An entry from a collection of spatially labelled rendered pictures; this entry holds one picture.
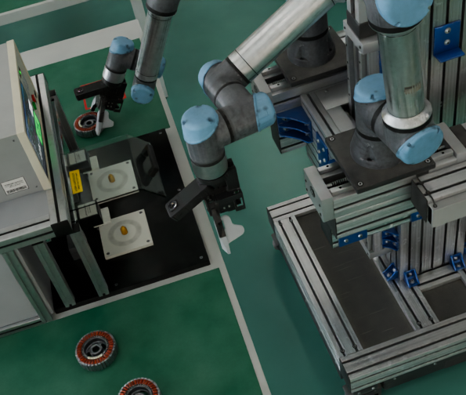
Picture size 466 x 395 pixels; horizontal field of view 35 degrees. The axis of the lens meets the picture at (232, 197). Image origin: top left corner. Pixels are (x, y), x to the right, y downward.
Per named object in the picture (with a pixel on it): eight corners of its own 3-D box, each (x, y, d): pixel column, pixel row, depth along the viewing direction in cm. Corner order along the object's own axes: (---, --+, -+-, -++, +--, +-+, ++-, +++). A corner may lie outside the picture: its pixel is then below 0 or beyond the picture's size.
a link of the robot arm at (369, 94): (384, 101, 199) (384, 59, 189) (414, 128, 190) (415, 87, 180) (345, 118, 196) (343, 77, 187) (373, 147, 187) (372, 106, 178)
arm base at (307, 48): (324, 33, 241) (322, 6, 233) (343, 58, 230) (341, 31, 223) (280, 47, 239) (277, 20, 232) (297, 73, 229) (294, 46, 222)
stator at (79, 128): (103, 114, 276) (100, 106, 273) (108, 132, 268) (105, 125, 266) (74, 123, 275) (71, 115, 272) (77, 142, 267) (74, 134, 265)
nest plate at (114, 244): (144, 211, 236) (143, 208, 235) (153, 244, 225) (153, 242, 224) (99, 225, 235) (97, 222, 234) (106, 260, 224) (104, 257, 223)
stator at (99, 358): (77, 341, 208) (74, 334, 205) (117, 332, 208) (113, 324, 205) (78, 376, 200) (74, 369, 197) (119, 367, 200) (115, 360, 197)
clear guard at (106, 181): (149, 143, 222) (145, 128, 217) (166, 197, 205) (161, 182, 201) (43, 175, 219) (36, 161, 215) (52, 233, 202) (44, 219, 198)
